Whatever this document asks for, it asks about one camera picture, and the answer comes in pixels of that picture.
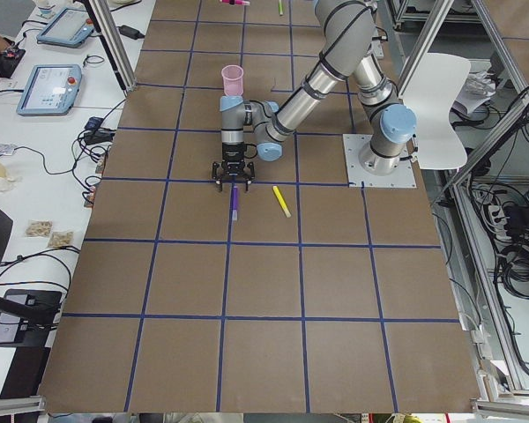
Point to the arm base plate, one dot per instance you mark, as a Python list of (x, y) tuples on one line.
[(367, 170)]

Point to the pink mesh cup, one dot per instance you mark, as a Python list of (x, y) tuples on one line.
[(232, 78)]

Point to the purple pen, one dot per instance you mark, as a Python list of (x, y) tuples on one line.
[(235, 202)]

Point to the black power adapter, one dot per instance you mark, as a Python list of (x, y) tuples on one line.
[(130, 32)]

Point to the near teach pendant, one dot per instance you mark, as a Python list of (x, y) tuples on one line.
[(50, 90)]

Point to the aluminium frame post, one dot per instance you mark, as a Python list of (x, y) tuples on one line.
[(104, 25)]

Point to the pink pen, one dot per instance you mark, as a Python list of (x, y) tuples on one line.
[(236, 2)]

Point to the yellow pen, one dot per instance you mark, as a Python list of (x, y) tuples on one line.
[(281, 200)]

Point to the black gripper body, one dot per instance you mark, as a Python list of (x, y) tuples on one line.
[(232, 154)]

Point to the far teach pendant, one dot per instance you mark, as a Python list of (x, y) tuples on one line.
[(69, 28)]

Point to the teach pendant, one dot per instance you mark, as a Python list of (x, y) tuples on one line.
[(69, 28), (50, 90)]

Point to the white chair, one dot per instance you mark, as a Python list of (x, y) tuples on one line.
[(430, 94)]

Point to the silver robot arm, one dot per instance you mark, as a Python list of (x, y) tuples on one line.
[(348, 28)]

